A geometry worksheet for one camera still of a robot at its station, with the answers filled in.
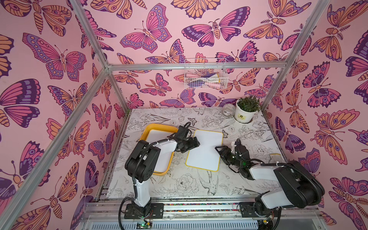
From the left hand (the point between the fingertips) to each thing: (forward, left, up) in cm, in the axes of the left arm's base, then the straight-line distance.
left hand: (197, 146), depth 95 cm
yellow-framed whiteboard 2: (-15, +16, +28) cm, 36 cm away
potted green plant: (+23, -35, +12) cm, 43 cm away
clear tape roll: (+32, -27, +2) cm, 42 cm away
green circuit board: (-43, +28, -5) cm, 52 cm away
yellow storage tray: (+11, +36, +4) cm, 38 cm away
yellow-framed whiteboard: (-5, -6, -4) cm, 9 cm away
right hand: (-5, -12, +3) cm, 13 cm away
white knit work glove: (-7, -50, -2) cm, 51 cm away
